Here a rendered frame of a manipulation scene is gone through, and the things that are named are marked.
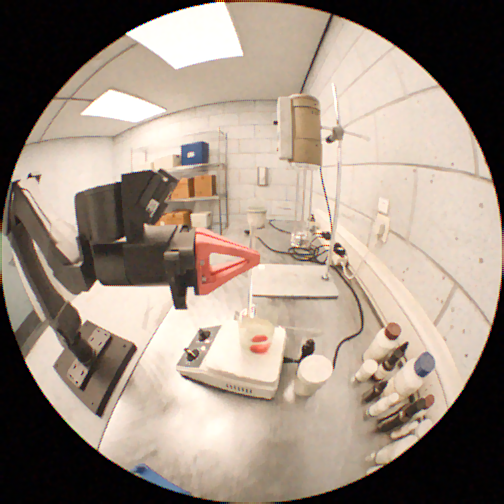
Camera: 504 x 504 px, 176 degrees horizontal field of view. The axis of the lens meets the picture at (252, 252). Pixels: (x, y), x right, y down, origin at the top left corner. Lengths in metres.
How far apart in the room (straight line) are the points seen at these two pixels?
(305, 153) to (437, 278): 0.46
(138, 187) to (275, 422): 0.39
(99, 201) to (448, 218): 0.58
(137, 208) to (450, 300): 0.55
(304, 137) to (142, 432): 0.76
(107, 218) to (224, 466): 0.39
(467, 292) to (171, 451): 0.60
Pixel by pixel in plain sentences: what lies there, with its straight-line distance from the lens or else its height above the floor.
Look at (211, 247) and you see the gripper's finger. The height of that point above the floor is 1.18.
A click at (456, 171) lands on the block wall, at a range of 0.48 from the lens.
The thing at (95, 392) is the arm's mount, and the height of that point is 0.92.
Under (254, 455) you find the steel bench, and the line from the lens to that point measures 0.35.
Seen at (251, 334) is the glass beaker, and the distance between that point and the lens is 0.26.
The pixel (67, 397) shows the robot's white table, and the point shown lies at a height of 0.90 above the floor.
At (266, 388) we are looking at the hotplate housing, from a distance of 0.31.
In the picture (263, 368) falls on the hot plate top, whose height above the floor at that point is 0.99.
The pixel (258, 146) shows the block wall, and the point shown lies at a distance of 2.60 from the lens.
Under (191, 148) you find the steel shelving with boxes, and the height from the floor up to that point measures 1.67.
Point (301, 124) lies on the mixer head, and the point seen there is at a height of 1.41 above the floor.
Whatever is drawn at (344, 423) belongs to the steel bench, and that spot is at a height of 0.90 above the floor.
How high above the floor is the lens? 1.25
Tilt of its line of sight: 24 degrees down
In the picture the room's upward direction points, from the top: straight up
